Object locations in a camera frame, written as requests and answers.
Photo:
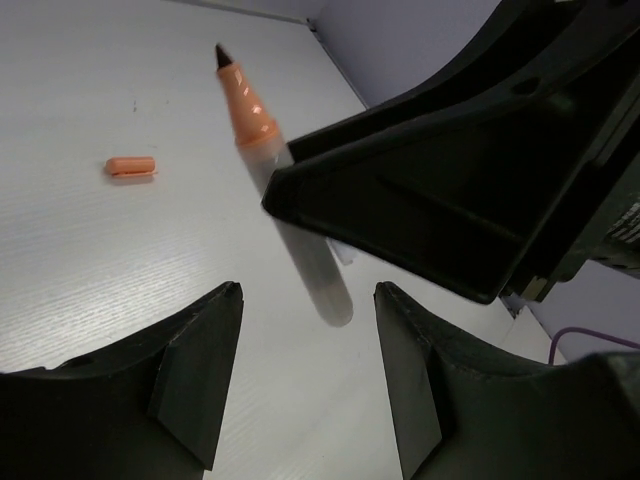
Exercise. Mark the red-orange highlighter marker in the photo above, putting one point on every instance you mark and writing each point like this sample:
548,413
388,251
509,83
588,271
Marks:
266,156

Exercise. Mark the red-orange marker cap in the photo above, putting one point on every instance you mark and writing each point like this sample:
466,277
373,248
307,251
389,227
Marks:
130,168

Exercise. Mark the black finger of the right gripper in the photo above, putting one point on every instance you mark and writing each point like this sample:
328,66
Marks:
465,225
540,79

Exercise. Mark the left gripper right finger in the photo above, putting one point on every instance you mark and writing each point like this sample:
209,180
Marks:
464,409

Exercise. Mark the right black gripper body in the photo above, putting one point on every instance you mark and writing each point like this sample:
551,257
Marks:
598,218

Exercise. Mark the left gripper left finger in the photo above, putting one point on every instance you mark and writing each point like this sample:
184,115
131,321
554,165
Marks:
149,406

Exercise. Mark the blue highlighter marker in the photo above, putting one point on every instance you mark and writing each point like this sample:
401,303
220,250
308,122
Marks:
344,253

